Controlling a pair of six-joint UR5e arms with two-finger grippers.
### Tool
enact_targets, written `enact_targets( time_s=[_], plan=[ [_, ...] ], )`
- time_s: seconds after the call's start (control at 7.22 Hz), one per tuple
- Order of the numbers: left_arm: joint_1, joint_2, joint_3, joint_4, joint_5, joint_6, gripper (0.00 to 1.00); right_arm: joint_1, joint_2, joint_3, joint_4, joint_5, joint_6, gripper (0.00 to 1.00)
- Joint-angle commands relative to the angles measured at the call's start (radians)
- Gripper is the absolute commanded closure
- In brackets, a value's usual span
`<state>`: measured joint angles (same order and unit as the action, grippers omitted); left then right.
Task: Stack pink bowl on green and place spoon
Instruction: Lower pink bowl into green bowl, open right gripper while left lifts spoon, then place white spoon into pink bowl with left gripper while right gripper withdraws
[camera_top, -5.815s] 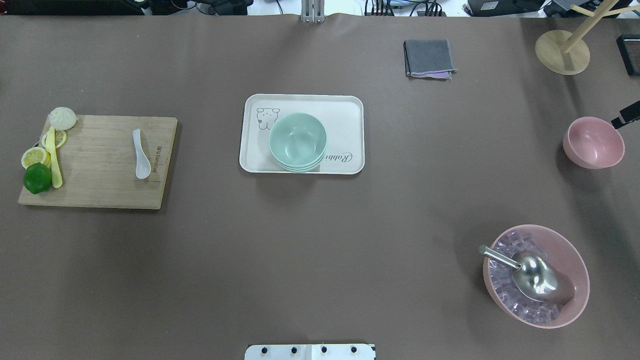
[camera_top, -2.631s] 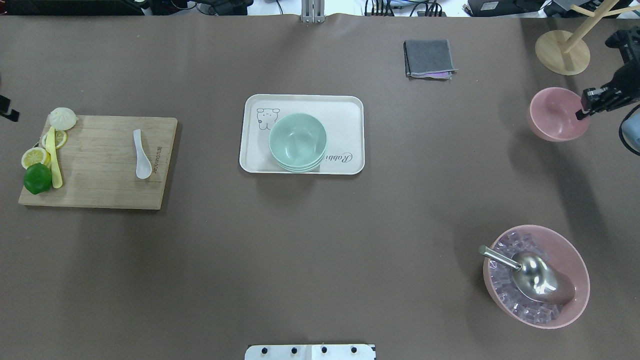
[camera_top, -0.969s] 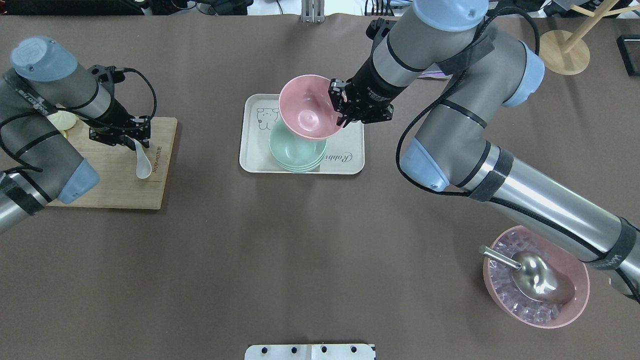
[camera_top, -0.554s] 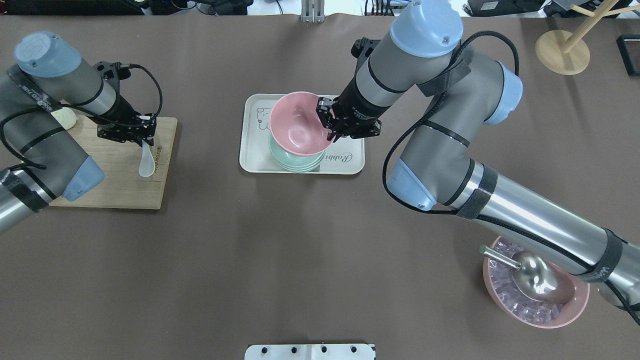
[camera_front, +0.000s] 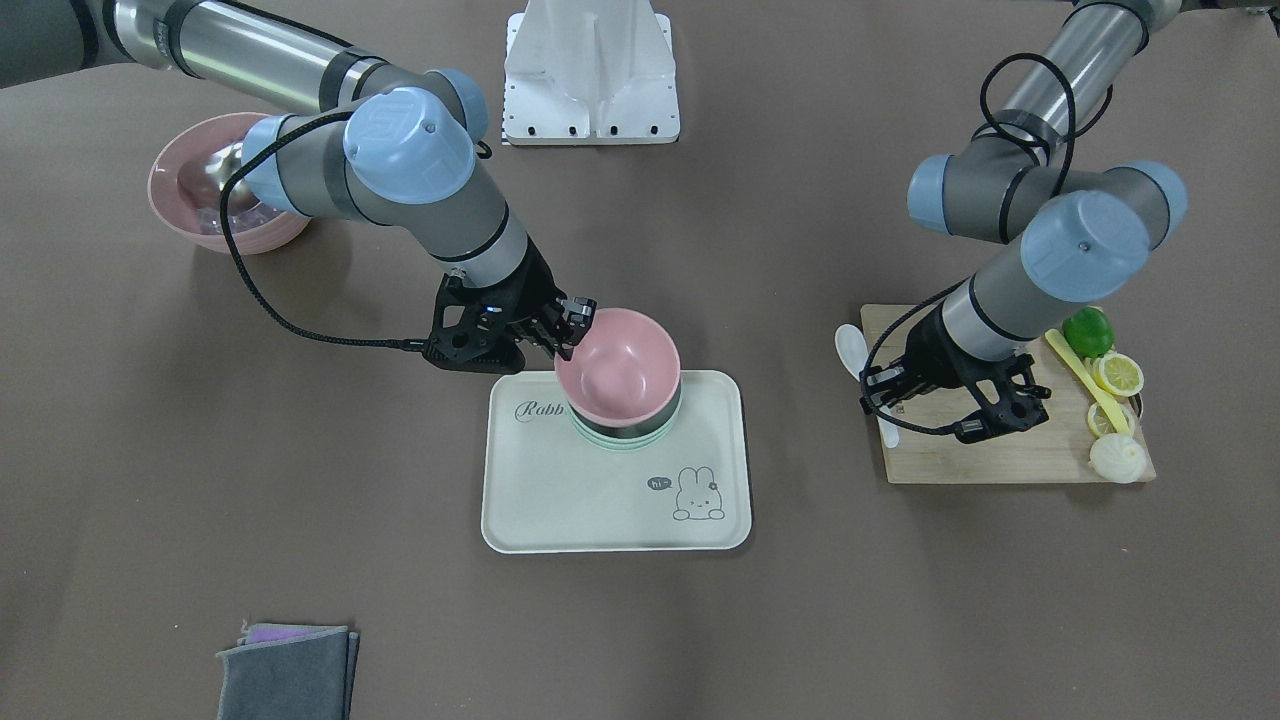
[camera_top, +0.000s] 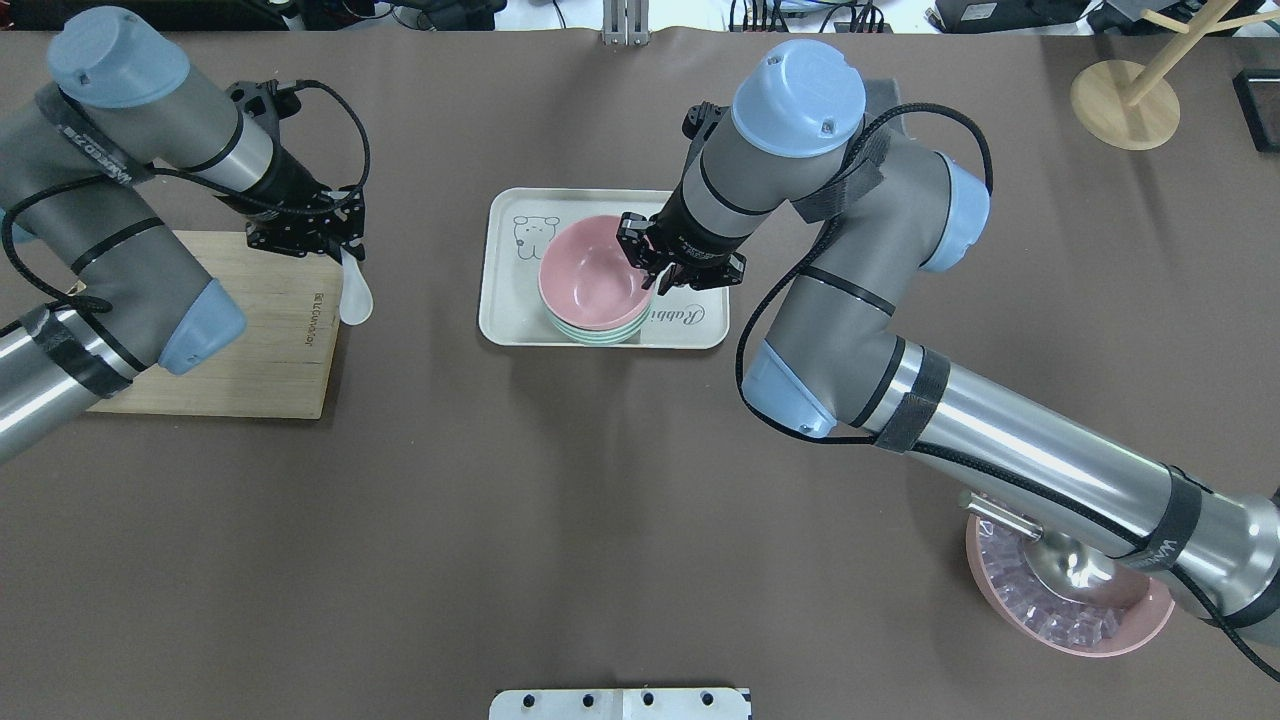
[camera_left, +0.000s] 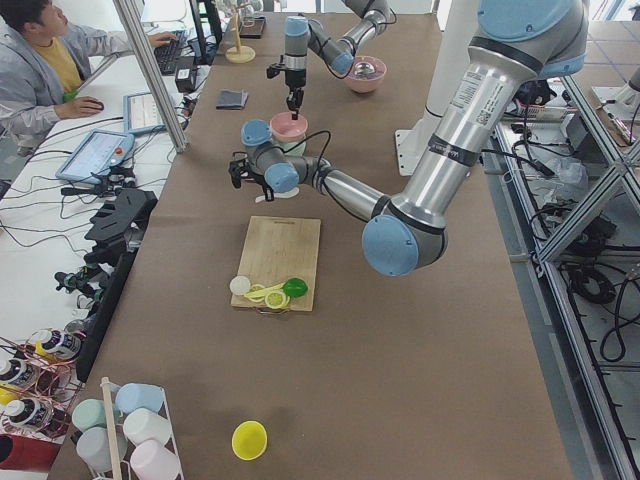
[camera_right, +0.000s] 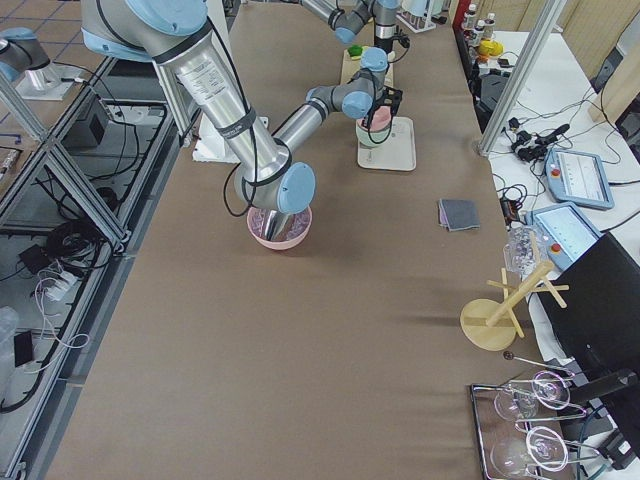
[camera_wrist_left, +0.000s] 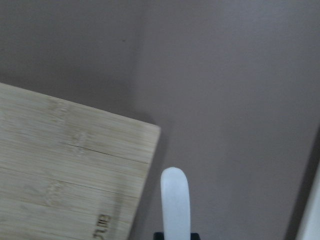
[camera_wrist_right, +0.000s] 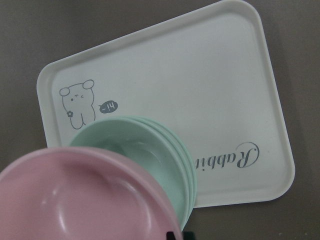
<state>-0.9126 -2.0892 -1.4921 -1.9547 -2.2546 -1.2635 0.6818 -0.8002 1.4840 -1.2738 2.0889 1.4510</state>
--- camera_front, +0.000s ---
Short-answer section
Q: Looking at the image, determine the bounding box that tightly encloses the front lemon slice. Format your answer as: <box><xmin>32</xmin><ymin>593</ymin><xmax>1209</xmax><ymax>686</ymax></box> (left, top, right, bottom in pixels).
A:
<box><xmin>1085</xmin><ymin>351</ymin><xmax>1146</xmax><ymax>398</ymax></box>

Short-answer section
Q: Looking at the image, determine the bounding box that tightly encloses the bamboo cutting board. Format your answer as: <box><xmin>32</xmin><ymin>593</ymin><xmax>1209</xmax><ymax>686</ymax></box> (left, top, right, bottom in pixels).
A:
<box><xmin>860</xmin><ymin>304</ymin><xmax>1158</xmax><ymax>486</ymax></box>

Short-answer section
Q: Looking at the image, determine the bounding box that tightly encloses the lower green bowls stack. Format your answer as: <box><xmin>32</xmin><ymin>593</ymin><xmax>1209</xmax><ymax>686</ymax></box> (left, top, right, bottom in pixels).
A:
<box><xmin>570</xmin><ymin>383</ymin><xmax>684</xmax><ymax>452</ymax></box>

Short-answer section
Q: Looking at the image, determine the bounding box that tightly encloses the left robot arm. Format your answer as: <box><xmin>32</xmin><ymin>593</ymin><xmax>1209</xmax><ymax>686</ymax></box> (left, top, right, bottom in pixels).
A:
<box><xmin>856</xmin><ymin>1</ymin><xmax>1238</xmax><ymax>445</ymax></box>

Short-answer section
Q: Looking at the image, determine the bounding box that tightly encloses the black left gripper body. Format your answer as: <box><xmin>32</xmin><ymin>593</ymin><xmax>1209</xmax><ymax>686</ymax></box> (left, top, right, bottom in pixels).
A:
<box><xmin>859</xmin><ymin>307</ymin><xmax>1036</xmax><ymax>433</ymax></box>

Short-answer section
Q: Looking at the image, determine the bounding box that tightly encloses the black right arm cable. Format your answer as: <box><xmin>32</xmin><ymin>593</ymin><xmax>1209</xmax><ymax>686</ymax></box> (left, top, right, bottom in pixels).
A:
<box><xmin>219</xmin><ymin>108</ymin><xmax>442</xmax><ymax>351</ymax></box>

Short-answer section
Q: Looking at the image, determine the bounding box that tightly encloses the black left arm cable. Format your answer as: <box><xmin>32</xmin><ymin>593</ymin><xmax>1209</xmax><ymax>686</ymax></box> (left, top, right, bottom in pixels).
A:
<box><xmin>860</xmin><ymin>53</ymin><xmax>1114</xmax><ymax>436</ymax></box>

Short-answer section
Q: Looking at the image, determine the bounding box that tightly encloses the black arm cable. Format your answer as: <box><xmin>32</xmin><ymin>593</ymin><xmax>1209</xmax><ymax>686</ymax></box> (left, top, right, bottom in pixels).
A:
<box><xmin>860</xmin><ymin>53</ymin><xmax>1114</xmax><ymax>436</ymax></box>
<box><xmin>219</xmin><ymin>108</ymin><xmax>442</xmax><ymax>351</ymax></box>

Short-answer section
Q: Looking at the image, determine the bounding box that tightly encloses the large pink ice bowl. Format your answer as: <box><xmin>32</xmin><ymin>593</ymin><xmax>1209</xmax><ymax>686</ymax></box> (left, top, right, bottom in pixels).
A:
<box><xmin>147</xmin><ymin>111</ymin><xmax>310</xmax><ymax>255</ymax></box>

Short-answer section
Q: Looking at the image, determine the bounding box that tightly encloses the lemon slice under knife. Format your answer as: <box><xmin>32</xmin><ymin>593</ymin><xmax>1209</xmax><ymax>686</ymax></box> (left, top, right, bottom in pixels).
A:
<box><xmin>1085</xmin><ymin>402</ymin><xmax>1140</xmax><ymax>438</ymax></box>

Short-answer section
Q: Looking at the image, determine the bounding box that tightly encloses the cream rabbit serving tray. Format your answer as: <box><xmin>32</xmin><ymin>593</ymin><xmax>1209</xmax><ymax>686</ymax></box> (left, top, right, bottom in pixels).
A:
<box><xmin>480</xmin><ymin>370</ymin><xmax>753</xmax><ymax>553</ymax></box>

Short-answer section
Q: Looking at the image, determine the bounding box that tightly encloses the small pink bowl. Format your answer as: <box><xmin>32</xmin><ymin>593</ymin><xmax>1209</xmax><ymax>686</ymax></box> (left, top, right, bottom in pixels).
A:
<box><xmin>554</xmin><ymin>307</ymin><xmax>682</xmax><ymax>427</ymax></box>

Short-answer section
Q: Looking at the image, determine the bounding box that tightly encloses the white ceramic spoon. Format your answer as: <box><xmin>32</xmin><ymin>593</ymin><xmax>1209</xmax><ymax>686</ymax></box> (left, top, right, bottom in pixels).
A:
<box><xmin>835</xmin><ymin>324</ymin><xmax>900</xmax><ymax>448</ymax></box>

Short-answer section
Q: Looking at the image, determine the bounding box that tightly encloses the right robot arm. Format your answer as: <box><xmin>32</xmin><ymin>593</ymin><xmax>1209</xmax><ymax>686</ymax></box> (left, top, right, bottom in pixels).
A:
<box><xmin>3</xmin><ymin>1</ymin><xmax>596</xmax><ymax>374</ymax></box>

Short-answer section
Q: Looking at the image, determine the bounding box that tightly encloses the purple cloth under grey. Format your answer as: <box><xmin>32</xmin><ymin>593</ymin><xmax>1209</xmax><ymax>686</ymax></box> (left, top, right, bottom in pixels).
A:
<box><xmin>237</xmin><ymin>623</ymin><xmax>348</xmax><ymax>646</ymax></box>

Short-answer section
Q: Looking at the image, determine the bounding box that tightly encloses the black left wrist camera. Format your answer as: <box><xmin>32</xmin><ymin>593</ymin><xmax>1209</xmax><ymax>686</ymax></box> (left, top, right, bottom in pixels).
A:
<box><xmin>951</xmin><ymin>384</ymin><xmax>1052</xmax><ymax>445</ymax></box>

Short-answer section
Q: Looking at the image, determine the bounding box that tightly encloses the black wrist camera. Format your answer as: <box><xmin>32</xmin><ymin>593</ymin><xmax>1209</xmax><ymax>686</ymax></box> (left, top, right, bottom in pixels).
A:
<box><xmin>951</xmin><ymin>384</ymin><xmax>1052</xmax><ymax>445</ymax></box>
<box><xmin>421</xmin><ymin>275</ymin><xmax>525</xmax><ymax>375</ymax></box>

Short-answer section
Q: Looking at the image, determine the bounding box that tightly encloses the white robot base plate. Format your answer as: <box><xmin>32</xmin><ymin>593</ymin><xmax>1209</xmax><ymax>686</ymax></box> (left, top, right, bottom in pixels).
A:
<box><xmin>500</xmin><ymin>1</ymin><xmax>682</xmax><ymax>147</ymax></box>

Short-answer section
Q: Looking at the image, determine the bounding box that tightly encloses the metal ice scoop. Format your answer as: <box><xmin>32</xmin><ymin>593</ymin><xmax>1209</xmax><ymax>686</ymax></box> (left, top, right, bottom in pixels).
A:
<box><xmin>177</xmin><ymin>141</ymin><xmax>261</xmax><ymax>215</ymax></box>

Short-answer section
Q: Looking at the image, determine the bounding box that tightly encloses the yellow plastic knife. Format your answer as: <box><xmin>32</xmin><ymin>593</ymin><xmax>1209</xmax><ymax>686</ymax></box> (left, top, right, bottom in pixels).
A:
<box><xmin>1044</xmin><ymin>328</ymin><xmax>1137</xmax><ymax>437</ymax></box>

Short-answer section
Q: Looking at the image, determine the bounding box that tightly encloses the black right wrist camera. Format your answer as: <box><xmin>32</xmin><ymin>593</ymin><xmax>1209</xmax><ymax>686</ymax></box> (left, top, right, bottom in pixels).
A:
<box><xmin>421</xmin><ymin>275</ymin><xmax>525</xmax><ymax>375</ymax></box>

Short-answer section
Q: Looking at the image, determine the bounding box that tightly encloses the grey folded cloth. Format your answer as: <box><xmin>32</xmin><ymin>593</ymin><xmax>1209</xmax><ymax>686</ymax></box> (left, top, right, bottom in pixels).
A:
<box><xmin>218</xmin><ymin>628</ymin><xmax>360</xmax><ymax>719</ymax></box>

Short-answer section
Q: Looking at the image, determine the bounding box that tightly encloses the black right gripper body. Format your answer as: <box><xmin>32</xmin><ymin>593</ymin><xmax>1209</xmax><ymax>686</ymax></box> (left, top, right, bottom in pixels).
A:
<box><xmin>431</xmin><ymin>245</ymin><xmax>596</xmax><ymax>363</ymax></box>

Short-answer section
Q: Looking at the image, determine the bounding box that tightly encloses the green lime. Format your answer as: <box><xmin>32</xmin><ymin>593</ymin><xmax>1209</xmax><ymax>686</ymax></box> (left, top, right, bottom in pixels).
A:
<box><xmin>1060</xmin><ymin>306</ymin><xmax>1115</xmax><ymax>359</ymax></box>

